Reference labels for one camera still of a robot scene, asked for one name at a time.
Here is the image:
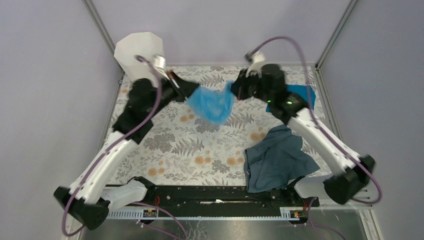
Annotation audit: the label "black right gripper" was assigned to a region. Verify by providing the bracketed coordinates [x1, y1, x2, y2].
[227, 68, 273, 105]

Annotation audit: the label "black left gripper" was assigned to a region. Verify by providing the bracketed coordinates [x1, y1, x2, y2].
[147, 71, 201, 119]

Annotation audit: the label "blue plastic trash bag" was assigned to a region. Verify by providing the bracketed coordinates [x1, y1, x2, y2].
[186, 82, 235, 126]

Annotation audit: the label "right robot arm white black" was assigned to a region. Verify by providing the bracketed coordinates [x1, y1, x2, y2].
[231, 64, 382, 206]

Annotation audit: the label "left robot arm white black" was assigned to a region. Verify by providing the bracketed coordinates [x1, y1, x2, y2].
[53, 71, 200, 230]

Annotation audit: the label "white paper trash bin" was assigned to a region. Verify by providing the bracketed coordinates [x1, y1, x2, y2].
[114, 32, 165, 88]

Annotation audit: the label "teal folded cloth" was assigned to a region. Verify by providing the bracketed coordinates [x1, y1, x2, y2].
[266, 84, 316, 113]

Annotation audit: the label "floral patterned table mat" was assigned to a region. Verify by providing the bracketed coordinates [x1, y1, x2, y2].
[107, 66, 282, 186]

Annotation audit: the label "grey-blue crumpled cloth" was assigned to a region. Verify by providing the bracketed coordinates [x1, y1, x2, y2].
[243, 125, 320, 193]

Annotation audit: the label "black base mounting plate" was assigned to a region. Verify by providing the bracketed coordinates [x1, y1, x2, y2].
[124, 184, 321, 219]

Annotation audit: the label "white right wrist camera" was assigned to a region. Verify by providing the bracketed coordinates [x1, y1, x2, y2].
[244, 50, 266, 77]

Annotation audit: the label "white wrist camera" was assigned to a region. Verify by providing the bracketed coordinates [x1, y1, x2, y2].
[152, 54, 170, 81]
[244, 50, 266, 77]

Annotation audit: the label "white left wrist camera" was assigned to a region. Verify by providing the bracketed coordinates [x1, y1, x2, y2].
[152, 54, 170, 81]

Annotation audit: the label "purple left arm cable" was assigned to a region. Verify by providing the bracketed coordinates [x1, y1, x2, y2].
[61, 54, 163, 238]

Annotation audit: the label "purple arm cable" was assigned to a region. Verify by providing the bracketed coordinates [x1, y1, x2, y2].
[245, 35, 383, 205]
[61, 54, 163, 238]

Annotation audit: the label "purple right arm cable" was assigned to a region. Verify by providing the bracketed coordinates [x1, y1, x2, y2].
[245, 35, 383, 205]

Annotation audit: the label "aluminium frame rails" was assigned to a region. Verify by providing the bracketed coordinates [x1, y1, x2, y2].
[66, 0, 382, 240]

